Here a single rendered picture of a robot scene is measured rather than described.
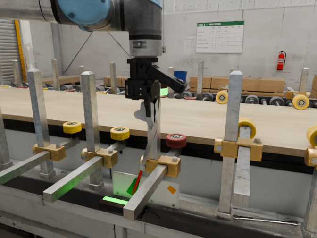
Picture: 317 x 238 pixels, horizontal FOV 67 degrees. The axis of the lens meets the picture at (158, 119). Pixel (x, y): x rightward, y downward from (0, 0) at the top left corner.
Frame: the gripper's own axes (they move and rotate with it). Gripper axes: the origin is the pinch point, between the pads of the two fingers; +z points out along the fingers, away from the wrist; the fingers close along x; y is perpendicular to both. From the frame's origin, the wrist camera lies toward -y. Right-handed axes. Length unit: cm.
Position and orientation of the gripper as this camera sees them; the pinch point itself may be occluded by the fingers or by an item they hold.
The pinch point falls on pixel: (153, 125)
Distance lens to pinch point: 71.8
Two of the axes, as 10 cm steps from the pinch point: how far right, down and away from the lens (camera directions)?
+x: -3.4, 2.6, -9.0
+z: 0.0, 9.6, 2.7
